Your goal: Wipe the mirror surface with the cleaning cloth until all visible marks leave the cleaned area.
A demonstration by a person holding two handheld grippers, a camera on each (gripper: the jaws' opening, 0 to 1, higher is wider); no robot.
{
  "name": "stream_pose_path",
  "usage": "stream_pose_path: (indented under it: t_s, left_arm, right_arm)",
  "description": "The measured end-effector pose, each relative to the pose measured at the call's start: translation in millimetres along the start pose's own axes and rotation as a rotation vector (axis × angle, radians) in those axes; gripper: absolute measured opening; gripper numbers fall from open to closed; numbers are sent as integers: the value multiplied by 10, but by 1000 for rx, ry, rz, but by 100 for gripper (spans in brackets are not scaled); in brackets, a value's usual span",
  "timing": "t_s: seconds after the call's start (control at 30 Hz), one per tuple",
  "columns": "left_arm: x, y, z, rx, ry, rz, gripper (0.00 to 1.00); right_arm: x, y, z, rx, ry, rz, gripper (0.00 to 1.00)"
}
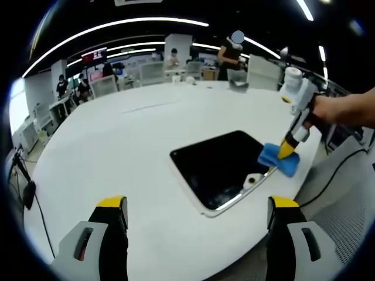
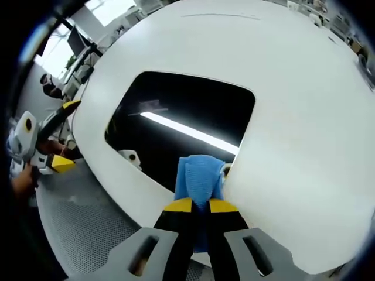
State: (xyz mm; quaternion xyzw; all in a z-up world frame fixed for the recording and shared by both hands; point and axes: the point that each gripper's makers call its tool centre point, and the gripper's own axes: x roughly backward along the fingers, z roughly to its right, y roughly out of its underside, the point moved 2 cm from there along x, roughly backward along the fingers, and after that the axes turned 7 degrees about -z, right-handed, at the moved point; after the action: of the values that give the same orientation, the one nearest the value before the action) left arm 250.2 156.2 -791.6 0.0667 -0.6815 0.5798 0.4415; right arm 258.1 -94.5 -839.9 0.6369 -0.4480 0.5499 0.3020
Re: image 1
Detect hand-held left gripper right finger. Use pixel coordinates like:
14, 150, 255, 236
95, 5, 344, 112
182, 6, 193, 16
265, 195, 344, 281

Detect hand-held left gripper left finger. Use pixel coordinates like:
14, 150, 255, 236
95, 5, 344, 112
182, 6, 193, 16
51, 195, 130, 281

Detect blue cleaning cloth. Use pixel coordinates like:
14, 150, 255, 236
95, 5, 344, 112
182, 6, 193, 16
257, 142, 301, 178

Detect person's right hand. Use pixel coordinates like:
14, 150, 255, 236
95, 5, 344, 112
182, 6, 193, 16
302, 93, 332, 130

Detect grey lamp on stand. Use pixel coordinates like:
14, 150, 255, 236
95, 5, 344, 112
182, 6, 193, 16
279, 46, 294, 68

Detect white panel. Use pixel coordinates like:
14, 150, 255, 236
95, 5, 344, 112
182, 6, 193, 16
246, 53, 281, 91

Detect black object on table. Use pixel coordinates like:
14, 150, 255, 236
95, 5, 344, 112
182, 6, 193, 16
227, 79, 250, 92

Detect black device on stand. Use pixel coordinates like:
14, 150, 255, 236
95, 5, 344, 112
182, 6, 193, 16
12, 149, 37, 211

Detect grey mesh office chair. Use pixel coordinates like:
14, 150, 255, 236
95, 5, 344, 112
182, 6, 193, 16
88, 74, 118, 98
140, 61, 165, 86
185, 60, 203, 80

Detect thin black cable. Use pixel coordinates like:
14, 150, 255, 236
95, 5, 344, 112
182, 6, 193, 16
33, 193, 57, 259

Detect red wall screen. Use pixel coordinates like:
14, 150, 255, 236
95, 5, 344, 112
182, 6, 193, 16
81, 47, 108, 64

